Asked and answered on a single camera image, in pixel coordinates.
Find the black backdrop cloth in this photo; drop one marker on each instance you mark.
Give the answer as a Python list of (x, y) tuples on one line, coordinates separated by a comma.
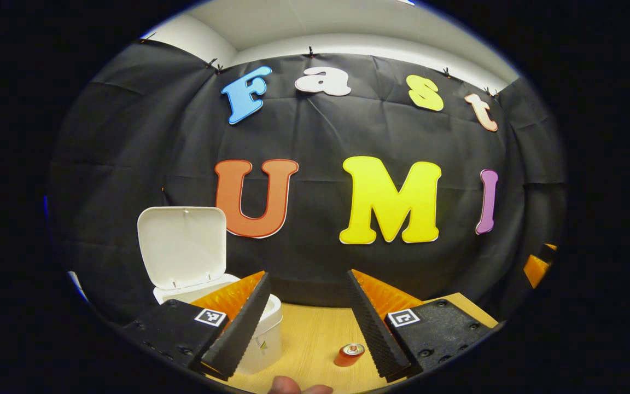
[(320, 137)]

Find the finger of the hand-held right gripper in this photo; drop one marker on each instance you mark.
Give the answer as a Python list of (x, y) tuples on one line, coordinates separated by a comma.
[(536, 271)]

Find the red pop can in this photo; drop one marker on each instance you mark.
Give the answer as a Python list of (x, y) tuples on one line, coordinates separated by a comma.
[(349, 355)]

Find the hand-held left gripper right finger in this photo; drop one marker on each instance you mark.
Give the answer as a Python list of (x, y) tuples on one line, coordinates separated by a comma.
[(372, 325)]

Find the wooden desktop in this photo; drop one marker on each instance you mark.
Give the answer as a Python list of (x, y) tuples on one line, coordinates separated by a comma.
[(309, 334)]

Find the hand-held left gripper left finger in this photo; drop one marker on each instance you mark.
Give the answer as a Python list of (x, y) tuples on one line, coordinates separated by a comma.
[(241, 325)]

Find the white desktop garbage bin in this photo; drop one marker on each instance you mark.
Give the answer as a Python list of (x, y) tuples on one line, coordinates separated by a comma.
[(184, 246)]

